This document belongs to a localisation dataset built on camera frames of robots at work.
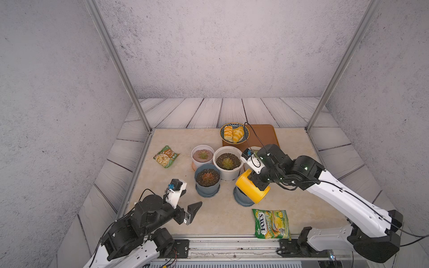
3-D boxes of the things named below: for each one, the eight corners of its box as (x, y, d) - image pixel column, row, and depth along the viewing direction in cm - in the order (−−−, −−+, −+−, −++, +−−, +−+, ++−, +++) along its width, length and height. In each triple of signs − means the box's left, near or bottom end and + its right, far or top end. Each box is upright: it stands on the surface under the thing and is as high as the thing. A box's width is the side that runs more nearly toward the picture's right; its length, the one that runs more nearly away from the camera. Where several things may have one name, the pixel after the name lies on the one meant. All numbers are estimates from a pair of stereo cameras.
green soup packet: (153, 160, 107) (152, 158, 105) (167, 147, 114) (166, 145, 112) (166, 169, 103) (165, 167, 101) (180, 155, 110) (180, 153, 108)
